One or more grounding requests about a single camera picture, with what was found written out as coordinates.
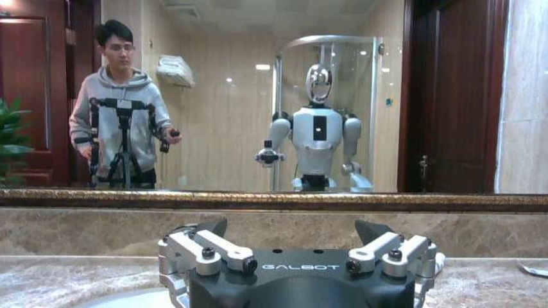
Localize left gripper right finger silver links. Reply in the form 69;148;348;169
347;219;447;308

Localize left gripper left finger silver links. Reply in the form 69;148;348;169
157;218;259;308

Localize white sink basin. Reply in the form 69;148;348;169
80;286;191;308

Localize folded white towels on rack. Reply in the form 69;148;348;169
155;54;197;88

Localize black tripod with teleoperation rig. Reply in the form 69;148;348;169
88;98;171;190

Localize person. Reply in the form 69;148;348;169
68;19;183;190

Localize green potted plant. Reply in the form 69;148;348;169
0;97;36;187

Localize ornate gold mirror frame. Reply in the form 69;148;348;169
0;187;548;213

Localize glass shower enclosure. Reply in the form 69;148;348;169
272;34;385;193

